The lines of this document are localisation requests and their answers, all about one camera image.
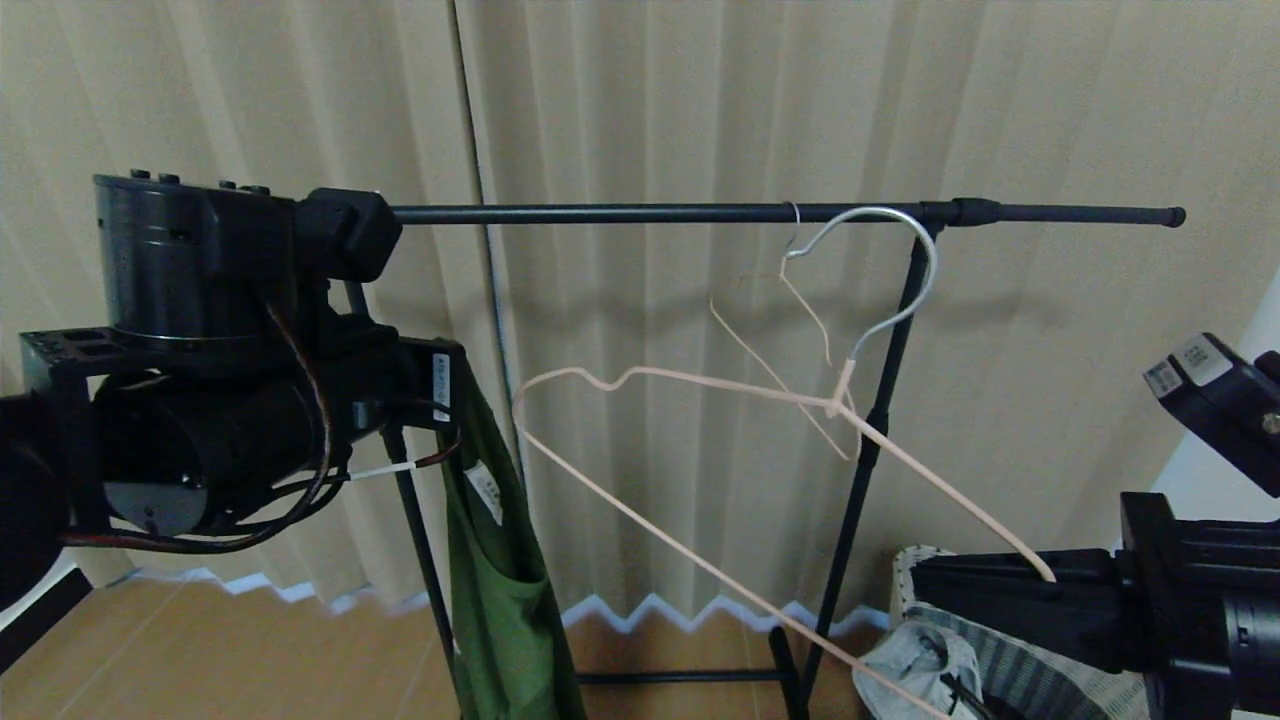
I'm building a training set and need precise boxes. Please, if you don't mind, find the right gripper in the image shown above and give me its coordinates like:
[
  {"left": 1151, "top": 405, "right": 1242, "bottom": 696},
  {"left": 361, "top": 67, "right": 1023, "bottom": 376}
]
[{"left": 913, "top": 490, "right": 1280, "bottom": 720}]

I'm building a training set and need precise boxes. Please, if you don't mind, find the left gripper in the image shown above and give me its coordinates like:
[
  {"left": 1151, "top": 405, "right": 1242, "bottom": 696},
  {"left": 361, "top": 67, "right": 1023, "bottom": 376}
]
[{"left": 95, "top": 337, "right": 467, "bottom": 537}]

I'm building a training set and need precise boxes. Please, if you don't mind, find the pink clothes hanger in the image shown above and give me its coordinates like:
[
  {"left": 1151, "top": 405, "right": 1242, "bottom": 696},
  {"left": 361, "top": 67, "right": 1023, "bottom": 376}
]
[
  {"left": 512, "top": 207, "right": 1057, "bottom": 720},
  {"left": 708, "top": 203, "right": 863, "bottom": 463}
]

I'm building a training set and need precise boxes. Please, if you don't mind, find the green sleeveless shirt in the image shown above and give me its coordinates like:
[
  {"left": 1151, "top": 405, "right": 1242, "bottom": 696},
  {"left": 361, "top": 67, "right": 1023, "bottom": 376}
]
[{"left": 440, "top": 360, "right": 587, "bottom": 720}]

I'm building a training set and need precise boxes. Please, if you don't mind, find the white laundry basket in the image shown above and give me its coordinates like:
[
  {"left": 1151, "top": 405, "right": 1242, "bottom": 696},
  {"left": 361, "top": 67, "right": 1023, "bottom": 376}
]
[{"left": 890, "top": 545, "right": 1151, "bottom": 720}]

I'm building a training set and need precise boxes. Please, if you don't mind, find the black clothes rack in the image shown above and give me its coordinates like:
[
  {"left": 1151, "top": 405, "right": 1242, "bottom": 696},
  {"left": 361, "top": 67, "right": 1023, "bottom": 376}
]
[{"left": 345, "top": 197, "right": 1187, "bottom": 720}]

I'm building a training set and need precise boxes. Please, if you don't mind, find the pale grey garment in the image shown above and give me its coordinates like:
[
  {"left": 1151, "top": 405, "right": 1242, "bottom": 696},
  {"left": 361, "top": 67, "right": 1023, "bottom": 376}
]
[{"left": 853, "top": 620, "right": 986, "bottom": 720}]

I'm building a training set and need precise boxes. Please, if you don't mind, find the beige curtain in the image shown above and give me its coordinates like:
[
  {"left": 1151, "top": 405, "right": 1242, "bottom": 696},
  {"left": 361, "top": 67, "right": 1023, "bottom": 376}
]
[{"left": 0, "top": 0, "right": 1280, "bottom": 641}]

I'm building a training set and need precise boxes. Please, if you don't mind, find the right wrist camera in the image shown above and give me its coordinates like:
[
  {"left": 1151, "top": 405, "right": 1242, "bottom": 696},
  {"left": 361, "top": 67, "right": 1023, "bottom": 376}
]
[{"left": 1143, "top": 333, "right": 1280, "bottom": 498}]

